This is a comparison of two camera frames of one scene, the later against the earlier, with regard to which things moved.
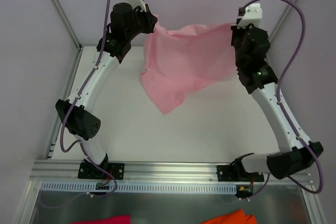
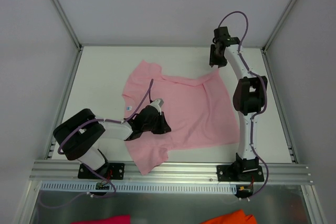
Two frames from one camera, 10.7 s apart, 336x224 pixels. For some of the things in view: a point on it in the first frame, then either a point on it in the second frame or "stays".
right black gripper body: [237, 38] → [217, 57]
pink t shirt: [184, 59] → [199, 114]
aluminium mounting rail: [65, 171] stays
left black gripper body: [149, 21] → [159, 122]
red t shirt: [123, 219] stays
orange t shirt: [238, 217] stays
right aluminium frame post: [290, 8] stays
